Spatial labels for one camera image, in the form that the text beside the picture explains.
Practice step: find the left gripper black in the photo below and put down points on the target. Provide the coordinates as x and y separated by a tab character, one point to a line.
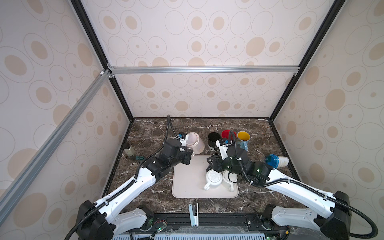
187	156

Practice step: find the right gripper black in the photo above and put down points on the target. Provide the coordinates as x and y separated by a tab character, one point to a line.
216	162

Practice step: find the white ribbed-base mug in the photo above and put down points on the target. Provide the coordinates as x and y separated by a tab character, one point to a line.
213	179

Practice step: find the pink iridescent mug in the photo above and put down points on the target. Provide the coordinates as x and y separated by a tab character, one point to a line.
195	143

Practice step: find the plain white mug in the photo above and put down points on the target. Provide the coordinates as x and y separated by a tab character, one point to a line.
229	180

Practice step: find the black white mug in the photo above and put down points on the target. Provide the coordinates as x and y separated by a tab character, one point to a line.
212	138

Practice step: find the black skull mug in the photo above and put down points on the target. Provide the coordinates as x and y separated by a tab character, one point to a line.
225	134

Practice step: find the blue butterfly mug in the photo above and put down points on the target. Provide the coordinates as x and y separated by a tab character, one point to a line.
243	140

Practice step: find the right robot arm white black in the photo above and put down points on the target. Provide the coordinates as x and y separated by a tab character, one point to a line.
328	213

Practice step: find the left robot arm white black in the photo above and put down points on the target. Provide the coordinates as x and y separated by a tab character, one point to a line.
129	186

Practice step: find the beige rectangular tray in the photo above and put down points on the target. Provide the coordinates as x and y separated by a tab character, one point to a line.
189	181

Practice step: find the white blue clip stand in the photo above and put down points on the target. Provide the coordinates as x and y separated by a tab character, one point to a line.
194	214

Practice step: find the blue white plastic bottle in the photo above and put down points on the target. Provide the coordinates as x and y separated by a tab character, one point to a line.
277	161

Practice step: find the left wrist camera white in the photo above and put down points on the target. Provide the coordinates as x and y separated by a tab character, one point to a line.
183	137

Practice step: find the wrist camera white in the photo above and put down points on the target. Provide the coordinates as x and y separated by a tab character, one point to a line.
183	137
223	145

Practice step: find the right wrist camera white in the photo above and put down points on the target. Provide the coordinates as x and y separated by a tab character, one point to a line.
223	145

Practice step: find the green handled screwdriver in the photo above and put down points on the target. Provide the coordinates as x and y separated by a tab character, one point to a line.
138	158

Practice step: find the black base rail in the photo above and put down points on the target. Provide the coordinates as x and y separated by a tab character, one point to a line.
207	226

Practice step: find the horizontal aluminium frame bar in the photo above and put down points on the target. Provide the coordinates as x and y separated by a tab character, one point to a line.
202	70

